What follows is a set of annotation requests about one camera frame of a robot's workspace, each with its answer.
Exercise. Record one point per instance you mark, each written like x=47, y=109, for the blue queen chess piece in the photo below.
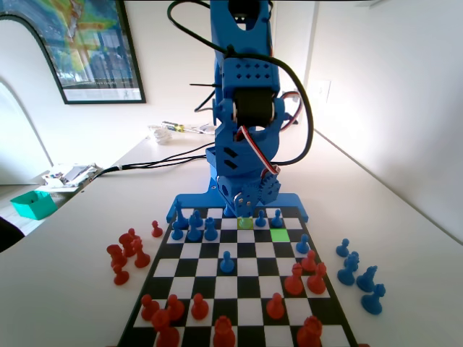
x=228, y=213

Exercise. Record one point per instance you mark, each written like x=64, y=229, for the blue rook chess piece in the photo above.
x=353, y=257
x=210, y=229

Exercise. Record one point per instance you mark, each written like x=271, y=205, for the blue king chess piece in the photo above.
x=179, y=215

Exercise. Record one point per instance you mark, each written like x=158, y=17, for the red pawn chess piece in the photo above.
x=156, y=230
x=309, y=262
x=275, y=308
x=134, y=233
x=148, y=309
x=199, y=308
x=176, y=309
x=121, y=276

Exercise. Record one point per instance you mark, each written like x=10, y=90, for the red bishop chess piece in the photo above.
x=317, y=281
x=141, y=257

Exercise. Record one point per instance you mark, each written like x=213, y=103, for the red knight chess piece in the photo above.
x=165, y=330
x=116, y=256

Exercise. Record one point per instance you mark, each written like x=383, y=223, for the blue base mounting plate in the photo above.
x=289, y=200

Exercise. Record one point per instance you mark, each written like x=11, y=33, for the yellow black screwdriver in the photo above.
x=173, y=126

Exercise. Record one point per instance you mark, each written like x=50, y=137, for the white crumpled plastic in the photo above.
x=161, y=135

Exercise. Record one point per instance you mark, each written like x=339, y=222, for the black and white chessboard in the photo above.
x=253, y=289

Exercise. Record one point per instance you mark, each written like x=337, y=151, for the white door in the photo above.
x=289, y=36

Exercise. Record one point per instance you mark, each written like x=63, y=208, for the pile of papers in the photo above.
x=72, y=173

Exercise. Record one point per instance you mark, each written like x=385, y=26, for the framed map poster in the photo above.
x=94, y=54

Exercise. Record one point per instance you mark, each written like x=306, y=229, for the green plastic box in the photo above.
x=34, y=206

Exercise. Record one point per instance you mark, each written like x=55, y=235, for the white arched black-edged panel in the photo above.
x=21, y=108

